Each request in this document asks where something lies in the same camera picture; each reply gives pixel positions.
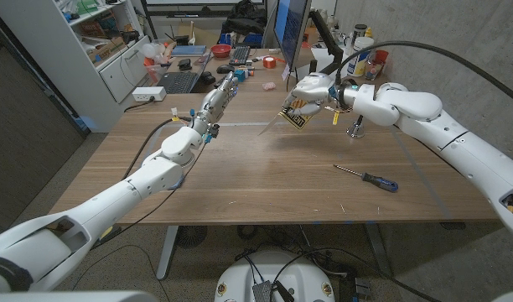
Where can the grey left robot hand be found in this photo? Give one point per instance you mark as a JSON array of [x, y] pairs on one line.
[[216, 102]]

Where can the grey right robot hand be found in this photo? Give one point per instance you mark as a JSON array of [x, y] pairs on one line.
[[315, 88]]

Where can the yellow black bumper sticker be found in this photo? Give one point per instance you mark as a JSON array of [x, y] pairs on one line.
[[298, 121]]

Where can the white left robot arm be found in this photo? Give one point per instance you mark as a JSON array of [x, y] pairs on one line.
[[114, 201]]

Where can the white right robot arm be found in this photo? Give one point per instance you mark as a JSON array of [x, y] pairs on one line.
[[449, 134]]

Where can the black computer mouse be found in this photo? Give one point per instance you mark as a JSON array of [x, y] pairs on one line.
[[225, 69]]

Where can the blue cube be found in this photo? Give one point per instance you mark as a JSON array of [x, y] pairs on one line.
[[240, 74]]

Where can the dark open laptop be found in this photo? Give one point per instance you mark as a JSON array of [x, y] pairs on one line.
[[179, 81]]

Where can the small pink object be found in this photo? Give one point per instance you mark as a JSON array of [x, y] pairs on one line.
[[269, 86]]

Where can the orange tape roll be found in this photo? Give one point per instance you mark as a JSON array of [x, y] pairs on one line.
[[269, 62]]

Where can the red bowl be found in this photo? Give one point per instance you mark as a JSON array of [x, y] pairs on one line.
[[221, 50]]

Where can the black keyboard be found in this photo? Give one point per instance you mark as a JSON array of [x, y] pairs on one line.
[[239, 55]]

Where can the white labelled canister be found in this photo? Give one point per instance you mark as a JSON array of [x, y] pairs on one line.
[[362, 58]]

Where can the silver metal cone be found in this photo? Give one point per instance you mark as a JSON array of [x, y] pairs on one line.
[[355, 129]]

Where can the clear glass jar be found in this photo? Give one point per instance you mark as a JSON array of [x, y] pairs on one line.
[[371, 70]]

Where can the blue notebook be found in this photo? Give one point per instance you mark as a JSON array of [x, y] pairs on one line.
[[188, 50]]

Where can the black computer monitor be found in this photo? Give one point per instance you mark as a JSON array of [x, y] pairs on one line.
[[291, 25]]

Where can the white power strip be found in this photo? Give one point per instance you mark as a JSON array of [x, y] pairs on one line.
[[148, 93]]

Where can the black lidded bottle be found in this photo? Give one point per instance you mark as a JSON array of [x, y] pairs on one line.
[[359, 31]]

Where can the red cup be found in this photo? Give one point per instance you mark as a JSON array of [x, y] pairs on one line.
[[381, 56]]

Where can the black backpack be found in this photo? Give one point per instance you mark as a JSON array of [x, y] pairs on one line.
[[244, 19]]

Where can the cardboard box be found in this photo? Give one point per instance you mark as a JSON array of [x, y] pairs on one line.
[[107, 49]]

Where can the black round floor fan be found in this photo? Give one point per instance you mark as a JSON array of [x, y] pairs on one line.
[[191, 236]]

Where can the white table leg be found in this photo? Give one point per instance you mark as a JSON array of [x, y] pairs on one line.
[[167, 251]]

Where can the white shelf cabinet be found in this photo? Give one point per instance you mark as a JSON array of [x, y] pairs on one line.
[[59, 50]]

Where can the white robot torso base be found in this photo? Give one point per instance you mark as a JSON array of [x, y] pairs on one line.
[[277, 272]]

